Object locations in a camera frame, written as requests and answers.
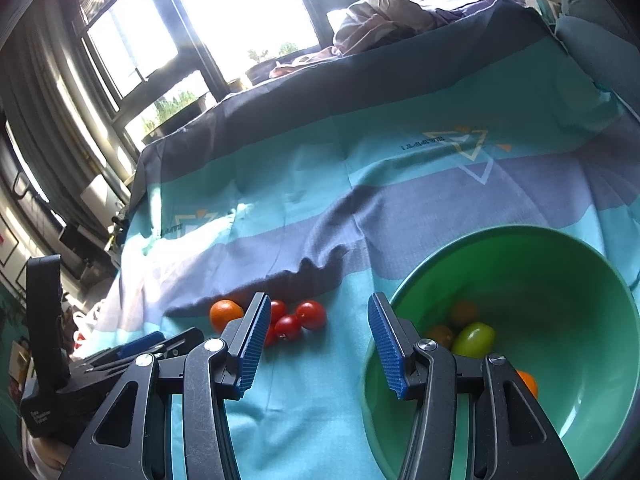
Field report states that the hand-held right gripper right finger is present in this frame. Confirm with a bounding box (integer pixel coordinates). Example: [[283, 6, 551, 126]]
[[366, 291, 581, 480]]

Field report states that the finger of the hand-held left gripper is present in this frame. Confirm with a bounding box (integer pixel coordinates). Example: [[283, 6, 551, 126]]
[[72, 327, 206, 391], [82, 331, 166, 363]]

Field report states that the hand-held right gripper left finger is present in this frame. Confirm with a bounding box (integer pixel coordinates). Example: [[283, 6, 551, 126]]
[[59, 291, 273, 480]]

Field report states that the orange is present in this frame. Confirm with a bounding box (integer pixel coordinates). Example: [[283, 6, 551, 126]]
[[515, 370, 539, 401], [209, 299, 246, 333]]

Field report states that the small brown round fruit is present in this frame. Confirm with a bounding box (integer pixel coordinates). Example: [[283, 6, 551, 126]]
[[448, 300, 480, 328], [425, 324, 455, 351]]

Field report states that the green tomato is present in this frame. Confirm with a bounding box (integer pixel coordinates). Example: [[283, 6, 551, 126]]
[[451, 321, 497, 359]]

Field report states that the green plastic bowl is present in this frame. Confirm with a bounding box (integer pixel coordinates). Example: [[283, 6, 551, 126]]
[[361, 225, 640, 480]]

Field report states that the white plastic bag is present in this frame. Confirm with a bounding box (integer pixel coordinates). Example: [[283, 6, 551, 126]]
[[72, 310, 108, 356]]

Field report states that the black furniture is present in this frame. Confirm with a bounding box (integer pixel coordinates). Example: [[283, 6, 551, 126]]
[[57, 225, 121, 286]]

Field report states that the white box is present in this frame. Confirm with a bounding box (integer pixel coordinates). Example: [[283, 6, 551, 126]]
[[80, 175, 126, 207]]

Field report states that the teal and grey striped blanket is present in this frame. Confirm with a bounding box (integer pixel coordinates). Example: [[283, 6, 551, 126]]
[[100, 0, 640, 480]]

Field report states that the long green planter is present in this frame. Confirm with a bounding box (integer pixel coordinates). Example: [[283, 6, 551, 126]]
[[141, 87, 213, 143]]

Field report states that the potted plant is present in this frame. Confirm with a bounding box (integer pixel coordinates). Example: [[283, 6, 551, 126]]
[[245, 42, 301, 86]]

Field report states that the window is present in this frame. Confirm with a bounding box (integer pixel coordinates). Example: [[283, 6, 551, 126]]
[[75, 0, 431, 146]]

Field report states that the crumpled beige cloth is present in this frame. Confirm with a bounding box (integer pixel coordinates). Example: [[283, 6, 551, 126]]
[[270, 0, 451, 78]]

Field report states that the grey pillow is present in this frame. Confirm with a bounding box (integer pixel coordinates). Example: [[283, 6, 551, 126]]
[[554, 10, 640, 92]]

